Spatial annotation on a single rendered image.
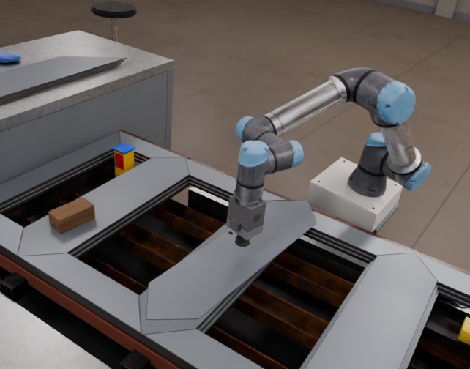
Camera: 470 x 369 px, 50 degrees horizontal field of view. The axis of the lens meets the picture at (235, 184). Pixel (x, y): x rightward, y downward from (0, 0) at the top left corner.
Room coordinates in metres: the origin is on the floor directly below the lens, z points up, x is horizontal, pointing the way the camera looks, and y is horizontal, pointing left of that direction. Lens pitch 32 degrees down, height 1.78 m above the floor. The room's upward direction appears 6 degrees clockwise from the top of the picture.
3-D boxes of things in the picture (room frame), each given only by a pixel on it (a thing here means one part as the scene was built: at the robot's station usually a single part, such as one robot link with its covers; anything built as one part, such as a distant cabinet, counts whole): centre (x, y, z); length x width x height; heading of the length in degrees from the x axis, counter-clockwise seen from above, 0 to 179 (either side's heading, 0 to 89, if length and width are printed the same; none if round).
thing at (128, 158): (1.61, 0.42, 0.78); 0.05 x 0.05 x 0.19; 61
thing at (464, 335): (0.97, -0.68, 0.79); 0.06 x 0.05 x 0.04; 151
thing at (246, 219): (1.14, -0.03, 0.98); 0.10 x 0.09 x 0.16; 137
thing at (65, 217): (1.19, 0.47, 0.87); 0.12 x 0.06 x 0.05; 142
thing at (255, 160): (1.15, -0.04, 1.14); 0.09 x 0.08 x 0.11; 128
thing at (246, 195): (1.15, -0.04, 1.06); 0.08 x 0.08 x 0.05
